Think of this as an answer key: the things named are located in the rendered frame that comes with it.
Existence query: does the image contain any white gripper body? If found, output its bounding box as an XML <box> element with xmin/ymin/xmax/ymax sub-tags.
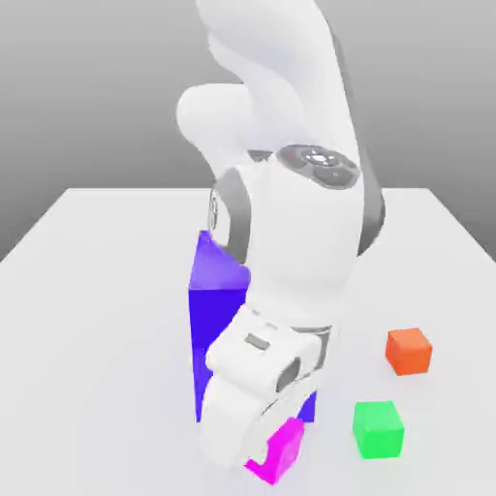
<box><xmin>199</xmin><ymin>372</ymin><xmax>317</xmax><ymax>471</ymax></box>

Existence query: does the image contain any small magenta cube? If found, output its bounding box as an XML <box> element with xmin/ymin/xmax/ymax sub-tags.
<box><xmin>243</xmin><ymin>417</ymin><xmax>306</xmax><ymax>486</ymax></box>

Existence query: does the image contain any small green cube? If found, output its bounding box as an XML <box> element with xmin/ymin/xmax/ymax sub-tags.
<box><xmin>352</xmin><ymin>400</ymin><xmax>406</xmax><ymax>461</ymax></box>

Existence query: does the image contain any small orange cube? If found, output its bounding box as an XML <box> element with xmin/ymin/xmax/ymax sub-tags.
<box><xmin>385</xmin><ymin>327</ymin><xmax>434</xmax><ymax>377</ymax></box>

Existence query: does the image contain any large blue box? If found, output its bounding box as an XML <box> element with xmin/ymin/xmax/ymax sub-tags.
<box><xmin>187</xmin><ymin>230</ymin><xmax>318</xmax><ymax>424</ymax></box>

